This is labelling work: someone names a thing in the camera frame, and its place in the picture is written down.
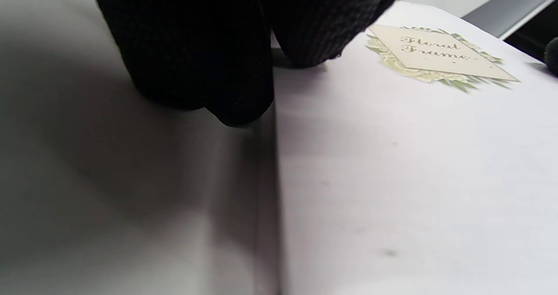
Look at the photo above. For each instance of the white book purple floral cover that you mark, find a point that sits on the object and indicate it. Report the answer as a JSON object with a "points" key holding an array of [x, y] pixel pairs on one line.
{"points": [[392, 177]]}

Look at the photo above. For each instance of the person's right hand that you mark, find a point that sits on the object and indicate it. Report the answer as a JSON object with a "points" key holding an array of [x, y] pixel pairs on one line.
{"points": [[553, 55]]}

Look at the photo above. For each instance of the person's left hand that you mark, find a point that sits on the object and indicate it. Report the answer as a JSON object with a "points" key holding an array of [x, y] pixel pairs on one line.
{"points": [[196, 38]]}

